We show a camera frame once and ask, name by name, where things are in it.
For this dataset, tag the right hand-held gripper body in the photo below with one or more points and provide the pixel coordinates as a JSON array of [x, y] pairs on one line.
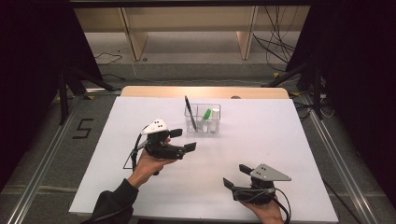
[[264, 186]]

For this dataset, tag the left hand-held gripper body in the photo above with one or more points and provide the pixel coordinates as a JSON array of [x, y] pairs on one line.
[[162, 149]]

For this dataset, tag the black pen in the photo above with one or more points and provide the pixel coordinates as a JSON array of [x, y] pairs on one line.
[[190, 112]]

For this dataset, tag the clear plastic organizer box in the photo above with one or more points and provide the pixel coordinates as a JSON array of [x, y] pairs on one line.
[[202, 124]]

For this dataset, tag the white glue stick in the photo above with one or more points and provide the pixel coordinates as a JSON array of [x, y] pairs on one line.
[[214, 115]]

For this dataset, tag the person's left hand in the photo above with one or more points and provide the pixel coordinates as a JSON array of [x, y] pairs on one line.
[[146, 168]]

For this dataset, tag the person's right hand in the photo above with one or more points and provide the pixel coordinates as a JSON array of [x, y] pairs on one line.
[[267, 214]]

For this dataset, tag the white table board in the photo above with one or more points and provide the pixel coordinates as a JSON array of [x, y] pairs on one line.
[[218, 155]]

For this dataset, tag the wooden table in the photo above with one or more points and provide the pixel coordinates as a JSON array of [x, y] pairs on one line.
[[202, 92]]

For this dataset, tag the wooden background desk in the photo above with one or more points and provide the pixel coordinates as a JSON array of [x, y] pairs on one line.
[[134, 40]]

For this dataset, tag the black stand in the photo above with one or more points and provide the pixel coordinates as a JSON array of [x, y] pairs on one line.
[[63, 99], [317, 93]]

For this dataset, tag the dark curtain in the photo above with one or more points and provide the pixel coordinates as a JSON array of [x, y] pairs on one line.
[[358, 62], [31, 62]]

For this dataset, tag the aluminium floor rail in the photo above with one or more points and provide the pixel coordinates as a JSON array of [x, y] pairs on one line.
[[339, 161], [40, 174]]

